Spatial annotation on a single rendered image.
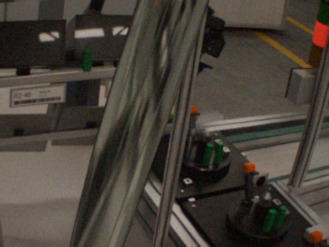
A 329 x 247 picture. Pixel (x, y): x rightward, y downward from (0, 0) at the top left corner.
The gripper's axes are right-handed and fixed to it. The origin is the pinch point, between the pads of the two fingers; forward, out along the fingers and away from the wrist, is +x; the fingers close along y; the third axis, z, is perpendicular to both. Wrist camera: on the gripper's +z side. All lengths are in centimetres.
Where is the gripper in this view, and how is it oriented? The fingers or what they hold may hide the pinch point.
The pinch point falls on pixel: (212, 51)
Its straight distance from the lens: 154.4
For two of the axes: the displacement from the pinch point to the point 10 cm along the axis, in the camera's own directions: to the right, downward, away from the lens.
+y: 4.8, -8.8, -0.3
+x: 6.0, 3.0, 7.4
